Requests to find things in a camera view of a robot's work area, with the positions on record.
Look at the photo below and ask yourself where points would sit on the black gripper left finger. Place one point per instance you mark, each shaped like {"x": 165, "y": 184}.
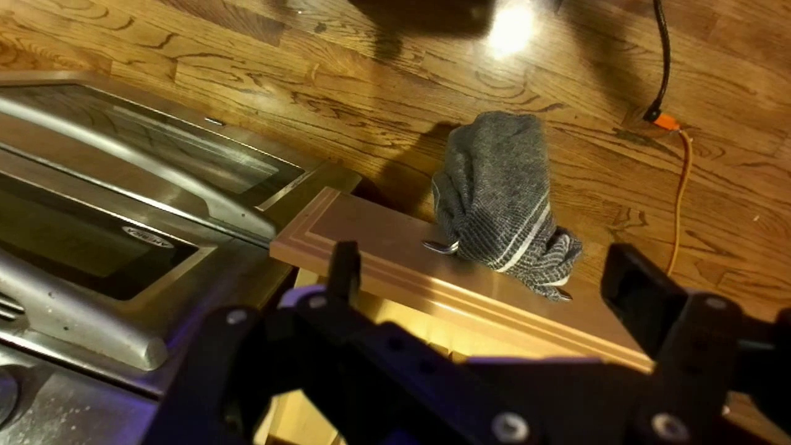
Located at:
{"x": 345, "y": 267}

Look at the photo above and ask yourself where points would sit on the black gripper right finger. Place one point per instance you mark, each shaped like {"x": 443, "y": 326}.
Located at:
{"x": 644, "y": 284}

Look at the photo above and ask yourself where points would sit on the wooden kitchen drawer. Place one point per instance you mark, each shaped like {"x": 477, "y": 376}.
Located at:
{"x": 396, "y": 247}

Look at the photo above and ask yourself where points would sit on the grey striped towel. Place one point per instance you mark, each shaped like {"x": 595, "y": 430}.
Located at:
{"x": 496, "y": 188}

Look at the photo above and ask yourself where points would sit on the stainless steel gas stove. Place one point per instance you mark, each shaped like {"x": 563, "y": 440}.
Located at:
{"x": 101, "y": 247}

